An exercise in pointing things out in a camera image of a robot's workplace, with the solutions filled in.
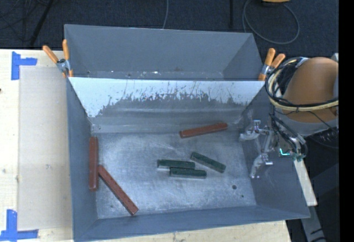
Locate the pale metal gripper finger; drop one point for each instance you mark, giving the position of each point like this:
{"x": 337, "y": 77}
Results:
{"x": 258, "y": 163}
{"x": 250, "y": 133}

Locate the red-brown flat block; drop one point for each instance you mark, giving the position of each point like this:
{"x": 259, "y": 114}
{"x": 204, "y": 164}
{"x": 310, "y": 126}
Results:
{"x": 93, "y": 163}
{"x": 203, "y": 130}
{"x": 117, "y": 189}

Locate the dark green flat block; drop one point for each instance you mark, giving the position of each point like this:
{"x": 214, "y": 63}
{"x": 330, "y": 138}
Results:
{"x": 208, "y": 162}
{"x": 176, "y": 164}
{"x": 188, "y": 173}

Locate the grey metal bin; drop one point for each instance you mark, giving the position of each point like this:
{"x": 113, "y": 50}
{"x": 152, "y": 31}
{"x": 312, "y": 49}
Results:
{"x": 171, "y": 152}

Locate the pale wood flat board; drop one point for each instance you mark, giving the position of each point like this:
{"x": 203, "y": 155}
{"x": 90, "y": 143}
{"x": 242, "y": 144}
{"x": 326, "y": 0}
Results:
{"x": 41, "y": 138}

